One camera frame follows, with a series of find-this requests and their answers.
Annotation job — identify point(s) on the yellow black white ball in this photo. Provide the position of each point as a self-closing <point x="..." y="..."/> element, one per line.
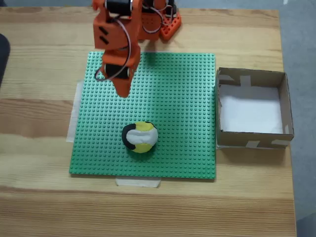
<point x="139" y="137"/>

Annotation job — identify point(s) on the brown cardboard box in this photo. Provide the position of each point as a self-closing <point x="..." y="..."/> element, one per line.
<point x="232" y="139"/>

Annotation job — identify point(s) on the masking tape strip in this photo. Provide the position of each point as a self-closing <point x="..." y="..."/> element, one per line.
<point x="138" y="183"/>
<point x="72" y="118"/>

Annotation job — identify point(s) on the green studded baseplate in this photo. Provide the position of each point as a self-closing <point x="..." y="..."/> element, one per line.
<point x="172" y="123"/>

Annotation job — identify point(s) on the black rounded object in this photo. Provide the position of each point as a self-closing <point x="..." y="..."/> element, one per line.
<point x="3" y="56"/>

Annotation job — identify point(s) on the white paper sheet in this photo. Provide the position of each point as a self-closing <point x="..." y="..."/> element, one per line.
<point x="249" y="111"/>

